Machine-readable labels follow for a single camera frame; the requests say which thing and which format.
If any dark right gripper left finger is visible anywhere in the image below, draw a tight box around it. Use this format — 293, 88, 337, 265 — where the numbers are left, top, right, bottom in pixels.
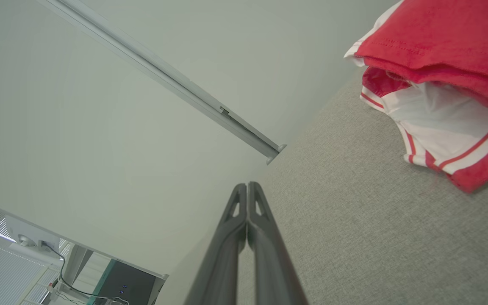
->
185, 183, 249, 305

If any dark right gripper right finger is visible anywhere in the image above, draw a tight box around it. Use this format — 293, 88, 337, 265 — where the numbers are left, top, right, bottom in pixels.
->
247, 181, 308, 305

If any red jersey with white sleeves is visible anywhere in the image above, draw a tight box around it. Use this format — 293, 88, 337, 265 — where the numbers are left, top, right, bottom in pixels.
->
359, 66, 488, 194

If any dark cabinet with teal edge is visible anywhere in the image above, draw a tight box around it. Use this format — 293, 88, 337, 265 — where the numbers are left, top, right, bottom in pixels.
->
87, 258, 164, 305

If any black hanging cable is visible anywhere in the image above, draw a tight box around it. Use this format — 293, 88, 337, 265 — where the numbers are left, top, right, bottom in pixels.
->
41, 241, 130, 305

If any white wall device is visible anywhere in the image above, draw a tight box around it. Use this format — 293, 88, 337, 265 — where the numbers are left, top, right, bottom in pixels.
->
5, 216, 61, 255

